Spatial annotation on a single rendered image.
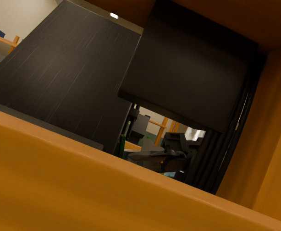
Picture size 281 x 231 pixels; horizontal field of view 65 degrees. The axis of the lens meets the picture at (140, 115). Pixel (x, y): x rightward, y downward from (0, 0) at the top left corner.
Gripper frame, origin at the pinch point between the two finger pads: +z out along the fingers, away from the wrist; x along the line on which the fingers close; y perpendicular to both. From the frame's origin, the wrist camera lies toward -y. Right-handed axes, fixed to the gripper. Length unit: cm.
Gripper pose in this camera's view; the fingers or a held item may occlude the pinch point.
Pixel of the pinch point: (132, 162)
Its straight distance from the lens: 56.5
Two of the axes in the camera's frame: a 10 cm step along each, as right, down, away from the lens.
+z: -9.9, -0.5, -1.4
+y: -0.5, -7.6, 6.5
